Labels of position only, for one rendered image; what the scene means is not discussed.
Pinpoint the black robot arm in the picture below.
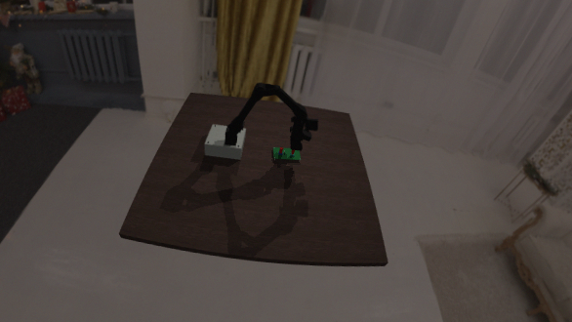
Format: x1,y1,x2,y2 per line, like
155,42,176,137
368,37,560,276
225,83,318,145

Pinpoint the green circuit board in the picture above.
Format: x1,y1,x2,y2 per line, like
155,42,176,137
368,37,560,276
273,147,301,162

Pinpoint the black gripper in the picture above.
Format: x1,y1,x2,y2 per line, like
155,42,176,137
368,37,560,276
290,126,304,150

